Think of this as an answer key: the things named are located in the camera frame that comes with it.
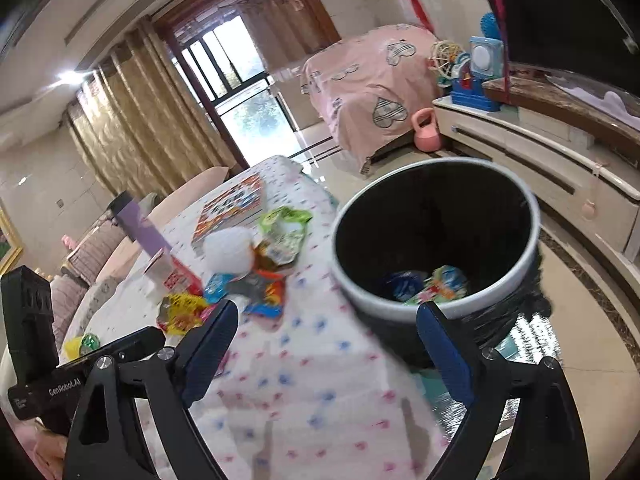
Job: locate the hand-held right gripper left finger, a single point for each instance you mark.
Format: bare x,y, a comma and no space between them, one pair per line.
210,350

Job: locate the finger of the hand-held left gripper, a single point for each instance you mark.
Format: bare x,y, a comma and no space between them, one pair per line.
132,342

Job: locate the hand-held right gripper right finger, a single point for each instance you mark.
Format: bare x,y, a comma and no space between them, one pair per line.
445,360

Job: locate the yellow snack wrapper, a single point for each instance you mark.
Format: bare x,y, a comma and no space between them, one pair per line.
180,310

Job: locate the small blue snack wrapper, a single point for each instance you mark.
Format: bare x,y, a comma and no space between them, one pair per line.
217,285

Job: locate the green and red snack wrapper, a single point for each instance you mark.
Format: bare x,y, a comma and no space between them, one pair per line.
445,282

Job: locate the red and white carton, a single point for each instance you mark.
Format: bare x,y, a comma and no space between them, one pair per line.
175,275

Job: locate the orange snack wrapper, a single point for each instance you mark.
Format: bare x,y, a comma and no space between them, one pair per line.
265,290

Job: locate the white tissue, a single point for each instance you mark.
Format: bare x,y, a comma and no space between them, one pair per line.
227,252

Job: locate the white bin with black bag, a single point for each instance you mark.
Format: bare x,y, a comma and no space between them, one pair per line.
350,285

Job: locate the person's left hand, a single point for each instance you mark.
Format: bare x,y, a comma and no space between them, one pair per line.
40,455

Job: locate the green drink can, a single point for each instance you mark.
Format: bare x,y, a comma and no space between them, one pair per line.
91,342

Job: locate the yellow foam fruit net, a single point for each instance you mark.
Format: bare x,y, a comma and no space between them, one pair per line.
72,347

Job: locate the pink plush toy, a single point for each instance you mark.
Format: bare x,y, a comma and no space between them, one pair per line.
68,241

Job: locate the striped pink cushion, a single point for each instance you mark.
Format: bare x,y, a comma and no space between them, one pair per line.
97,247

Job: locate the purple thermos bottle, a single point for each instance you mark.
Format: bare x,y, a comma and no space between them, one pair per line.
140,225

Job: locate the stack of red books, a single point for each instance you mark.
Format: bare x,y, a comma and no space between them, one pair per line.
230,205

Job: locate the sofa with pink cover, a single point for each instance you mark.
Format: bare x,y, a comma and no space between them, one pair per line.
200,185

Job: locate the pink kettlebell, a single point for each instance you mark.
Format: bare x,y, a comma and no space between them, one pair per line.
426,135

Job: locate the cream tv cabinet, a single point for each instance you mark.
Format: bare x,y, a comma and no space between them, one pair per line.
550,160

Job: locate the gold patterned curtain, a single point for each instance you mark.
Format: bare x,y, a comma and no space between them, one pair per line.
140,110

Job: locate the pink stick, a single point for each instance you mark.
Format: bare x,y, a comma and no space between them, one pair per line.
507,85

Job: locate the pink heart print cover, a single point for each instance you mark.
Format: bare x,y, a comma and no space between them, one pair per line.
360,75

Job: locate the blue toy machine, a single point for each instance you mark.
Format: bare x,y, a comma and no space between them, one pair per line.
482,60

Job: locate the toy ferris wheel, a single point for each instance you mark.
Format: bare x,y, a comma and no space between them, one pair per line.
445,57

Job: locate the white cloth under television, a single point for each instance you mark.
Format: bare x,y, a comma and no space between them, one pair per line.
610,97

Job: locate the beige balcony curtain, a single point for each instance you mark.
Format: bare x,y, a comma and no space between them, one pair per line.
275,25

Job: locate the blue spiky ball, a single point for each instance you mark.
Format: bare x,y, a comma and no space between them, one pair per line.
491,26

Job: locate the black television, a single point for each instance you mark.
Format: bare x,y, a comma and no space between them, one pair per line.
550,10

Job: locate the gold picture frame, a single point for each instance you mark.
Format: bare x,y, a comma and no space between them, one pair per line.
12,245

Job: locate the wooden balcony door frame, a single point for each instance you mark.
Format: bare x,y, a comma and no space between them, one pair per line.
310,5

